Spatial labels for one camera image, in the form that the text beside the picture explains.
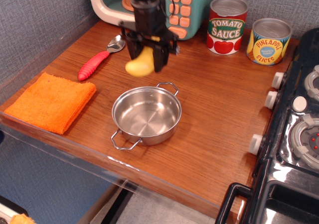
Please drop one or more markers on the red handled metal spoon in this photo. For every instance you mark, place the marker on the red handled metal spoon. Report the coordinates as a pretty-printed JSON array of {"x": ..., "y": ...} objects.
[{"x": 115, "y": 45}]

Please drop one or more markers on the orange folded cloth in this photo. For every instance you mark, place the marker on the orange folded cloth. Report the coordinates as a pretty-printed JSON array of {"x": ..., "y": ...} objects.
[{"x": 52, "y": 103}]

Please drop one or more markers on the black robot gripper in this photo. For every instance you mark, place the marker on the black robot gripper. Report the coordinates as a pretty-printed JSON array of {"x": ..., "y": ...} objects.
[{"x": 149, "y": 28}]

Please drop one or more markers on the black oven door handle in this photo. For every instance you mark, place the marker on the black oven door handle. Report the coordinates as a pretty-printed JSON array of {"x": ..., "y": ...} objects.
[{"x": 234, "y": 190}]

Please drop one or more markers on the teal toy microwave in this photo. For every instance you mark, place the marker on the teal toy microwave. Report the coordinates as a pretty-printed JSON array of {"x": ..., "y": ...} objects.
[{"x": 184, "y": 16}]

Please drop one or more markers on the orange object at corner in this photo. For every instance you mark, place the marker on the orange object at corner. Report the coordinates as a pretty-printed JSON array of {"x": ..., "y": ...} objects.
[{"x": 21, "y": 219}]

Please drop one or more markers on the yellow toy banana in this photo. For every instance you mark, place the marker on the yellow toy banana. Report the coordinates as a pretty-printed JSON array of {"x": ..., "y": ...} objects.
[{"x": 143, "y": 64}]

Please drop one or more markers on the tomato sauce can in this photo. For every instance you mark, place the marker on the tomato sauce can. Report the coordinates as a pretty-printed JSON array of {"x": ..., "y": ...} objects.
[{"x": 226, "y": 25}]

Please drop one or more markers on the clear acrylic table guard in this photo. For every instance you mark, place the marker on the clear acrylic table guard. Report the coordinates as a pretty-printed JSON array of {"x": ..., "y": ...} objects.
[{"x": 174, "y": 168}]

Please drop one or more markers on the white stove knob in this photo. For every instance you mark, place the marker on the white stove knob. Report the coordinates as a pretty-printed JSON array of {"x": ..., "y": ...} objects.
[
  {"x": 277, "y": 80},
  {"x": 270, "y": 99},
  {"x": 255, "y": 143}
]

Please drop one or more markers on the pineapple slices can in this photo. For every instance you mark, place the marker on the pineapple slices can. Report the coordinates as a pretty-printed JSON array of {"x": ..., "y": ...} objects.
[{"x": 268, "y": 41}]

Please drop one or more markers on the black toy stove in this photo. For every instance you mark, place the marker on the black toy stove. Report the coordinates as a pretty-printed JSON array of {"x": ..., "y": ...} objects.
[{"x": 286, "y": 174}]

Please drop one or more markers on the small steel pan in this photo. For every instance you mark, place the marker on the small steel pan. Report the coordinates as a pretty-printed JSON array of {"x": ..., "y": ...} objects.
[{"x": 146, "y": 116}]

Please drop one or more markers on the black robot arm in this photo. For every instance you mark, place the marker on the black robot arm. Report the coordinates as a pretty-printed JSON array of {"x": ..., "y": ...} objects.
[{"x": 149, "y": 30}]

